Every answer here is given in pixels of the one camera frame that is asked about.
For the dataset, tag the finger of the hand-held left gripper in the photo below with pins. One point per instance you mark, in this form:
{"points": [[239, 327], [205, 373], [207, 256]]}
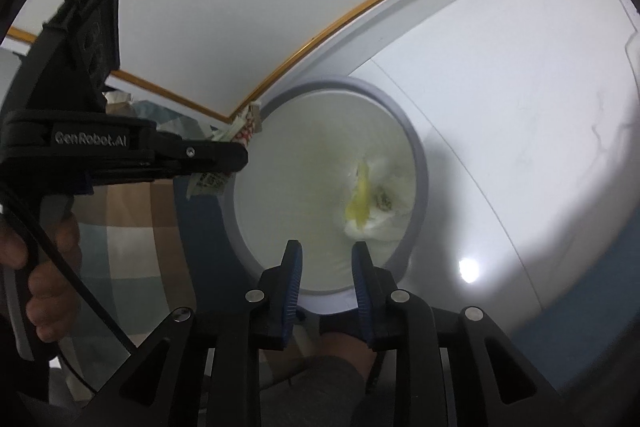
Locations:
{"points": [[210, 157]]}

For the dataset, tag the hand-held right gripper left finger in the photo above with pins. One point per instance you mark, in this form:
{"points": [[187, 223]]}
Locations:
{"points": [[292, 287]]}

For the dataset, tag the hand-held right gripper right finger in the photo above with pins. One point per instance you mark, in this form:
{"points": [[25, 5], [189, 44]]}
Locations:
{"points": [[360, 287]]}

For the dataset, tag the red and white wrapper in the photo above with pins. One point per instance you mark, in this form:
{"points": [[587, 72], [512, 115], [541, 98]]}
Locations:
{"points": [[247, 129]]}

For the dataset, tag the round grey trash bin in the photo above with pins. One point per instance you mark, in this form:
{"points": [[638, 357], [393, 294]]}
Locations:
{"points": [[300, 157]]}

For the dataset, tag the person's left hand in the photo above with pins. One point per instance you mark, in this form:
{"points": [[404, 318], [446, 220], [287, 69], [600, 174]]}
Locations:
{"points": [[52, 292]]}

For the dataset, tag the person's grey trouser leg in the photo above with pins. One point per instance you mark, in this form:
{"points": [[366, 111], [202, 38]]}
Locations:
{"points": [[330, 387]]}

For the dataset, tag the checked blanket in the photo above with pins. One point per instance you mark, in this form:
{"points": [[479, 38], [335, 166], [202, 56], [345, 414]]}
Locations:
{"points": [[130, 247]]}

